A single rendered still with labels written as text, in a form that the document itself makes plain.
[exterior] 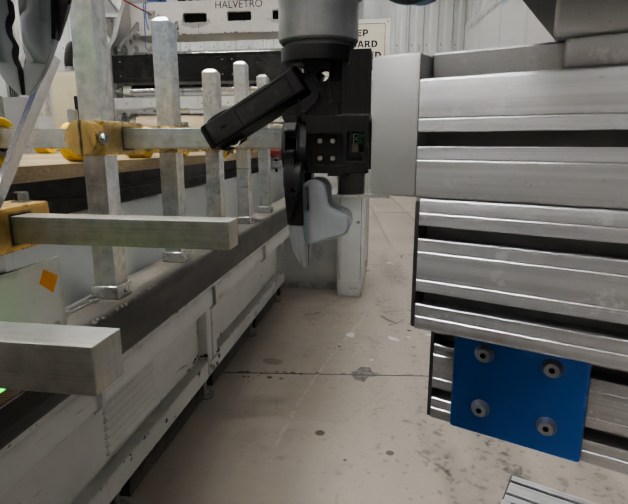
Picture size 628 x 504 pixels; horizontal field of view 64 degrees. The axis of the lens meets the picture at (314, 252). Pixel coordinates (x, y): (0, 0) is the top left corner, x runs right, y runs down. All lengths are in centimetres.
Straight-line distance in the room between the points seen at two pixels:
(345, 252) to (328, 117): 263
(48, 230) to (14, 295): 9
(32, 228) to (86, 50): 30
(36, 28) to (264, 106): 20
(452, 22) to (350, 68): 935
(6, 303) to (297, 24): 42
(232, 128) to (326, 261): 277
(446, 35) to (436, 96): 944
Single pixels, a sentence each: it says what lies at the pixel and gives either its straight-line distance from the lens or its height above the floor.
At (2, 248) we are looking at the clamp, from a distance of 63.
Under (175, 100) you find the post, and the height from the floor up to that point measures 102.
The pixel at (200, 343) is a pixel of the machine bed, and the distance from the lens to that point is 188.
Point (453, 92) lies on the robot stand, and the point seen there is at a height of 97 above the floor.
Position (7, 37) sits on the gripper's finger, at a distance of 54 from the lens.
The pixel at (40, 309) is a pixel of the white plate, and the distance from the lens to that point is 69.
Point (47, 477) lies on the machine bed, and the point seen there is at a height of 28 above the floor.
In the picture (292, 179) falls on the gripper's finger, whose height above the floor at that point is 91.
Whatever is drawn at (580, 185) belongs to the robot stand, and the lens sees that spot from 31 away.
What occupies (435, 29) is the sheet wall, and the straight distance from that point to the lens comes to 975.
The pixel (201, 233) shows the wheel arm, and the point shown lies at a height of 85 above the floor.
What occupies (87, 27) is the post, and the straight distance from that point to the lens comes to 83.
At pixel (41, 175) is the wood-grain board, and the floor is 88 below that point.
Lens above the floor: 94
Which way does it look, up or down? 12 degrees down
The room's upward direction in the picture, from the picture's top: straight up
